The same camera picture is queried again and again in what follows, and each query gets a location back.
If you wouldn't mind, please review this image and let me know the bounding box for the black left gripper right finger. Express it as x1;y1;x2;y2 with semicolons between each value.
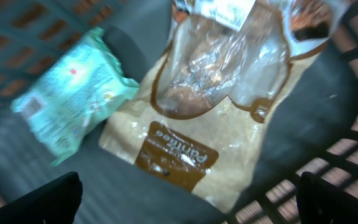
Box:
296;172;358;224

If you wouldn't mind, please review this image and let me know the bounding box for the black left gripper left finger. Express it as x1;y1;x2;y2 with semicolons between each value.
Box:
0;172;83;224

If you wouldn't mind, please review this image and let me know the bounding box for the mint wet wipes pack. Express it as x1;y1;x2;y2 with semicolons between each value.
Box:
11;27;139;166

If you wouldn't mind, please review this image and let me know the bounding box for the brown paper bread bag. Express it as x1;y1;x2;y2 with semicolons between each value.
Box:
99;1;350;213

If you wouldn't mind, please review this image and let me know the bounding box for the grey plastic mesh basket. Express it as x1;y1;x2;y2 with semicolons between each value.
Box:
0;0;358;223

